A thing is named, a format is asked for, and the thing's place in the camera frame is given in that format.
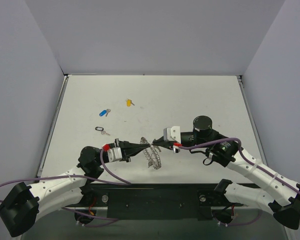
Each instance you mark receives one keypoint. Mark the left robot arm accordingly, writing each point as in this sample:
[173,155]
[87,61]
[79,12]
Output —
[25,204]

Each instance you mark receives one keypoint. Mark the metal key organizer disc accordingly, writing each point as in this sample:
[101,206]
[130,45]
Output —
[152,153]

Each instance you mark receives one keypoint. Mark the yellow tag key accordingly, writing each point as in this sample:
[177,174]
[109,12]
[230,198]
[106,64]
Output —
[129,102]

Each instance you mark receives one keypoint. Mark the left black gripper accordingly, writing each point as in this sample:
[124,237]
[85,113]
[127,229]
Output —
[124,150]

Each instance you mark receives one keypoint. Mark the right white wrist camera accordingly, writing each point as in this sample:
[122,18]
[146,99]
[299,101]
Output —
[172,138]

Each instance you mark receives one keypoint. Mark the blue tag key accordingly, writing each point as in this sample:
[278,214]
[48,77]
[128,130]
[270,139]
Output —
[105,112]

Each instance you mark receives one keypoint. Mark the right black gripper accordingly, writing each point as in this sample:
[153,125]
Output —
[166,142]

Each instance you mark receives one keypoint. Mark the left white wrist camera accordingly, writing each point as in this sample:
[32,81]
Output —
[114,153]

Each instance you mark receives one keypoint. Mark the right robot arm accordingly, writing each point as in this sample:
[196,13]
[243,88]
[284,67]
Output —
[276,194]

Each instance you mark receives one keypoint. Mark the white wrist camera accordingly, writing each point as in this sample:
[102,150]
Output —
[172,138]
[114,153]

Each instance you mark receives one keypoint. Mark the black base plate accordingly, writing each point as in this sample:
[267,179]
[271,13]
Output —
[155,201]

